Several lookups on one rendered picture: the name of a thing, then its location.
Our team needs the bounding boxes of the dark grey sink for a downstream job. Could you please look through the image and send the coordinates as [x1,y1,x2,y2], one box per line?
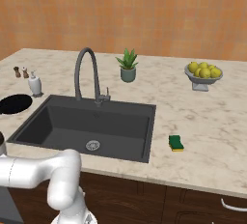
[7,94,157,164]

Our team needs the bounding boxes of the green and yellow sponge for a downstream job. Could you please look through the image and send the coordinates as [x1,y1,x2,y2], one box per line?
[168,134,185,153]

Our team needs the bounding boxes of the black pan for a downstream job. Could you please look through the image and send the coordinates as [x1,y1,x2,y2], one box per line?
[0,93,34,116]

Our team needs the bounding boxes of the green plant in grey pot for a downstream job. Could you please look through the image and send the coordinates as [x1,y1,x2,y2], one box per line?
[115,47,140,84]

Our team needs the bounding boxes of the dark grey curved tap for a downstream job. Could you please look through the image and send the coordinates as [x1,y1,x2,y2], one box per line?
[73,46,112,108]

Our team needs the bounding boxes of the grey footed bowl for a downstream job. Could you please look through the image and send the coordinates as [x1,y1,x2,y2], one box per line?
[183,64,224,93]

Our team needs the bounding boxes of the white soap dispenser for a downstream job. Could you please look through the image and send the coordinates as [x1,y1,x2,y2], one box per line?
[27,70,44,98]

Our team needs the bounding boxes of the dark brown cupboard front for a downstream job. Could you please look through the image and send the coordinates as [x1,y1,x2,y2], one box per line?
[8,171,168,224]

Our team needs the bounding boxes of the brown salt shaker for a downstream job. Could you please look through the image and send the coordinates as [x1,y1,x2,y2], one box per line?
[21,67,30,80]

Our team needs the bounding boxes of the brown pepper shaker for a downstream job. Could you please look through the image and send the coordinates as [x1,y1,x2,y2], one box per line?
[13,66,22,79]

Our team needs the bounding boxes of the dark brown cupboard door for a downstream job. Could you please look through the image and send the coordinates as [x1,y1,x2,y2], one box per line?
[161,185,247,224]

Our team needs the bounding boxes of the grey appliance front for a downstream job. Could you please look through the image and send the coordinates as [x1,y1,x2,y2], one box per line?
[0,184,25,224]

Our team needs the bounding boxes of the white curved cupboard handle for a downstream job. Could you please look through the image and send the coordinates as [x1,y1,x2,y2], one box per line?
[220,197,247,213]

